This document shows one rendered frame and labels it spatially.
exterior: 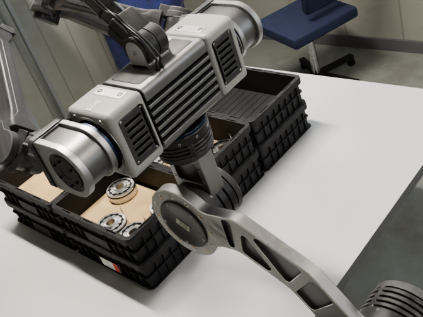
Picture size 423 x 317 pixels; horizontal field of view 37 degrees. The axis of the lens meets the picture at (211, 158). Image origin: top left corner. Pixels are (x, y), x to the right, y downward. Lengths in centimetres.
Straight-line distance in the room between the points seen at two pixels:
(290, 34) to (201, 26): 224
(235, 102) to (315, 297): 123
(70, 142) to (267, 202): 106
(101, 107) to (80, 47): 336
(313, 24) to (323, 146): 144
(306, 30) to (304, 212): 173
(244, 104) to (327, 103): 34
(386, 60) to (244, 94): 180
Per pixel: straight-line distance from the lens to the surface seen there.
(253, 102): 244
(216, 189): 148
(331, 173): 221
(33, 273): 233
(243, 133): 211
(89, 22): 187
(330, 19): 368
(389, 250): 289
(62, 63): 452
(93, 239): 208
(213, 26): 139
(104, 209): 220
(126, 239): 187
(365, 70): 410
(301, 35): 359
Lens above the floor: 208
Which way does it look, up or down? 34 degrees down
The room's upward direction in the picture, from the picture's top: 20 degrees counter-clockwise
